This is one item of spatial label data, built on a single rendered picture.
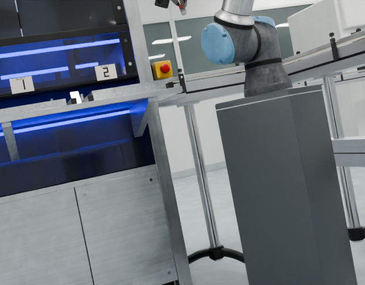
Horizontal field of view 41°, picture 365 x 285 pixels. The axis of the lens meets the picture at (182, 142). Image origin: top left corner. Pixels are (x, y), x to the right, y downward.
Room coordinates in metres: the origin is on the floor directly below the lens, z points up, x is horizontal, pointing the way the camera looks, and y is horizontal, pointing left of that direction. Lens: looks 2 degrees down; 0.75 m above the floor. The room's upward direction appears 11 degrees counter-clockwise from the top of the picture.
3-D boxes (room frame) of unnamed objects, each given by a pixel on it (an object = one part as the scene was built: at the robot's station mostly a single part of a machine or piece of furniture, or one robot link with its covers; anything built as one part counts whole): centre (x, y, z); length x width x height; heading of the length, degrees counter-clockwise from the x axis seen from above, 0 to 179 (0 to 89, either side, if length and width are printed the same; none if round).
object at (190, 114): (2.33, -0.06, 0.46); 0.09 x 0.09 x 0.77; 18
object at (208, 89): (2.38, -0.20, 0.92); 0.69 x 0.15 x 0.16; 108
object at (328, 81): (2.20, -0.70, 0.46); 0.09 x 0.09 x 0.77; 18
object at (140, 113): (1.92, 0.13, 0.80); 0.34 x 0.03 x 0.13; 18
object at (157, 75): (2.16, 0.03, 1.00); 0.08 x 0.07 x 0.07; 18
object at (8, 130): (1.76, 0.61, 0.80); 0.34 x 0.03 x 0.13; 18
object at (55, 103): (1.86, 0.55, 0.90); 0.34 x 0.26 x 0.04; 18
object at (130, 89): (1.86, 0.19, 0.90); 0.34 x 0.26 x 0.04; 17
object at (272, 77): (1.52, -0.29, 0.84); 0.15 x 0.15 x 0.10
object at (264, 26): (1.52, -0.29, 0.96); 0.13 x 0.12 x 0.14; 130
